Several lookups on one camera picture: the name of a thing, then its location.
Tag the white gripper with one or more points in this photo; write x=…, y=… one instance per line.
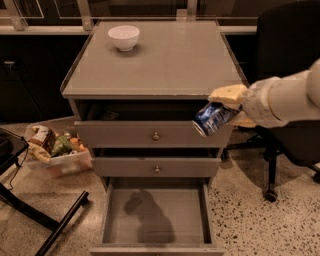
x=256, y=101

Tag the blue pepsi can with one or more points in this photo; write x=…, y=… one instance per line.
x=212, y=117

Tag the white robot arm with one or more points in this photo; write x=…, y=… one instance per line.
x=274, y=102

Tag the brass top drawer knob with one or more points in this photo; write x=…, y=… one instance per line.
x=155, y=136

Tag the grey drawer cabinet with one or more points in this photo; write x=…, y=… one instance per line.
x=172, y=61

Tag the dark item in top drawer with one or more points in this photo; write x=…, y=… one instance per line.
x=109, y=116

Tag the grey top drawer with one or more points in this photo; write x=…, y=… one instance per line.
x=138, y=120

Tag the grey drawer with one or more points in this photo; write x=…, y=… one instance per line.
x=156, y=162
x=138, y=120
x=157, y=217

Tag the grey bottom drawer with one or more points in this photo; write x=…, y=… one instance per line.
x=157, y=217

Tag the grey middle drawer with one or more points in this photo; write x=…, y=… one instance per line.
x=156, y=162

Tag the black office chair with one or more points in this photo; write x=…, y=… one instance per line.
x=287, y=41

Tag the white ceramic bowl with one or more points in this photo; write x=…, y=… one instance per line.
x=124, y=37

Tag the green snack bag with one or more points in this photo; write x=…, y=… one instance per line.
x=62, y=145

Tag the clear plastic snack bin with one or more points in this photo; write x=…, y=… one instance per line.
x=66, y=163

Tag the chip bag in bin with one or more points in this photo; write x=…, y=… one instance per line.
x=41, y=142

